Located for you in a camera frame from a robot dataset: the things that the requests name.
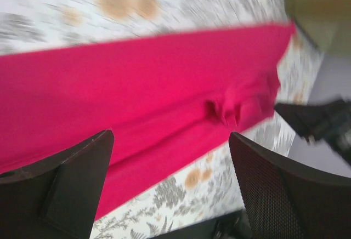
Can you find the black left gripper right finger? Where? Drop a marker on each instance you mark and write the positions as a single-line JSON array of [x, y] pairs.
[[286, 199]]

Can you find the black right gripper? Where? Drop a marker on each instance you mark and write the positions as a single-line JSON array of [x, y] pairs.
[[329, 122]]

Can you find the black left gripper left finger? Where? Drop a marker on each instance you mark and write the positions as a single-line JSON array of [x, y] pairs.
[[56, 197]]

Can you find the magenta t shirt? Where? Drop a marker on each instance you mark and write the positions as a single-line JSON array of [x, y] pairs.
[[167, 99]]

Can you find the green plastic laundry basket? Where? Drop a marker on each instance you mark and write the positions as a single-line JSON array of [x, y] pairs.
[[326, 23]]

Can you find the floral patterned table mat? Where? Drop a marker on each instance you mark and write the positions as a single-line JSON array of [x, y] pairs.
[[206, 188]]

